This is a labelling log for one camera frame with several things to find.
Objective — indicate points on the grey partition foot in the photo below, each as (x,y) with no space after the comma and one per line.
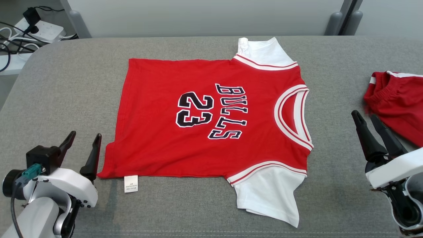
(333,23)
(79,24)
(353,23)

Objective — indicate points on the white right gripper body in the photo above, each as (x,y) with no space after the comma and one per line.
(396,168)

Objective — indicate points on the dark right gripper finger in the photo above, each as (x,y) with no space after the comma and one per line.
(371,147)
(391,143)

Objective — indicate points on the black power plug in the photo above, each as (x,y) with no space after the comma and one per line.
(31,16)

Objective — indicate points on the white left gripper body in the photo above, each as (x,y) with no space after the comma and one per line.
(69,183)

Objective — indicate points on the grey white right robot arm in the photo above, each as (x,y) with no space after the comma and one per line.
(409,205)

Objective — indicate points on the red Bulls 23 jersey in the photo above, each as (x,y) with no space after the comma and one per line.
(158,148)

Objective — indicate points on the grey fabric sofa cushion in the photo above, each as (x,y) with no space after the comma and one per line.
(66,99)

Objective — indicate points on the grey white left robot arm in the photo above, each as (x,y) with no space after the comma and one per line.
(36,218)

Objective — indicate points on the narrow white partition panel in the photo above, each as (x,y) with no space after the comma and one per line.
(390,16)

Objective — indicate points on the white flat floor box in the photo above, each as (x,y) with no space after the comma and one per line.
(16,66)

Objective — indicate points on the wide white partition panel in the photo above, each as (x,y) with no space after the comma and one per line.
(198,16)

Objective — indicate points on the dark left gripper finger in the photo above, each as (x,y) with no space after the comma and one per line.
(67,145)
(91,165)

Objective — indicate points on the red shorts with white stripe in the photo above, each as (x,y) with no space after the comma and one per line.
(400,105)

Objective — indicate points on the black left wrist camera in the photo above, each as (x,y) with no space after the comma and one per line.
(43,157)

